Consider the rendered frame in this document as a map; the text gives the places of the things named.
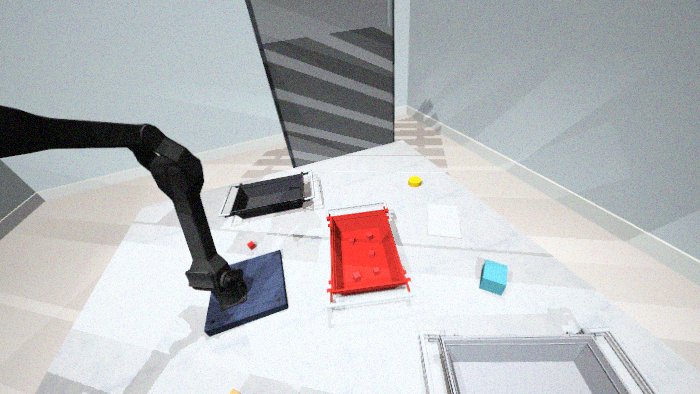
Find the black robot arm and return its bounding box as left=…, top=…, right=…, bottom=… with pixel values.
left=0, top=105, right=247, bottom=312

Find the yellow short cylinder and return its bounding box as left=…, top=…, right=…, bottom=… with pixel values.
left=408, top=176, right=421, bottom=187

